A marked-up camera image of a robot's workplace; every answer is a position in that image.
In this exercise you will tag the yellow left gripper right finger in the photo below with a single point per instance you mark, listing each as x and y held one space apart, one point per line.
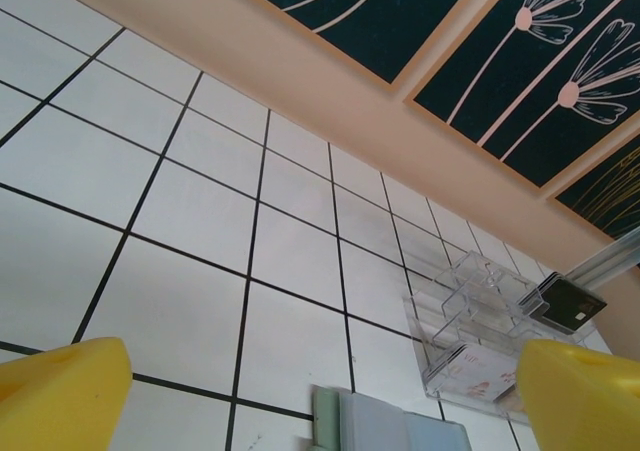
585 406

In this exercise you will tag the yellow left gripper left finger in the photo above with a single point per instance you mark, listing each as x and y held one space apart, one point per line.
60 401

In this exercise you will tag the sage green card holder wallet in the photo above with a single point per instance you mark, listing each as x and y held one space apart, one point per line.
380 421

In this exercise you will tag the black credit card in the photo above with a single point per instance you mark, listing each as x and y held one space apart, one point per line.
570 306

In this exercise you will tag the white VIP card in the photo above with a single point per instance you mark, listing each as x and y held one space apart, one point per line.
475 371

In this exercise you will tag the clear acrylic card stand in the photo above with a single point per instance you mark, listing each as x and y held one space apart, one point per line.
470 296

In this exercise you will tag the aluminium frame post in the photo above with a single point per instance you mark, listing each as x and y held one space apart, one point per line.
605 261

